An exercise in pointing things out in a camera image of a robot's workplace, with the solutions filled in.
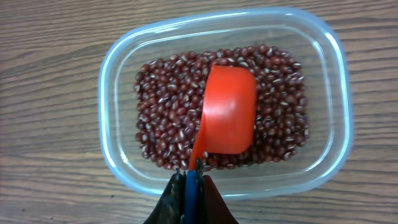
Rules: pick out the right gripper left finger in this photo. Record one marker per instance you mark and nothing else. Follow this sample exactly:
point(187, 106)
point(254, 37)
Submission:
point(169, 208)

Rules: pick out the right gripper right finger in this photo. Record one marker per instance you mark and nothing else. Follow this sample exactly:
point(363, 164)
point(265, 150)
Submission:
point(211, 208)

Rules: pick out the red scoop with blue handle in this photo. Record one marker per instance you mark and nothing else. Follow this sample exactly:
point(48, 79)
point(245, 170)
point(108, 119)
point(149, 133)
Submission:
point(226, 126)

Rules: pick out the red beans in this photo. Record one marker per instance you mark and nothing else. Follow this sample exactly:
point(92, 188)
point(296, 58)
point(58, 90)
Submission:
point(170, 101)

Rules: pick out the clear plastic container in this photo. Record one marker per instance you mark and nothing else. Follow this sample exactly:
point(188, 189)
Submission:
point(309, 39)

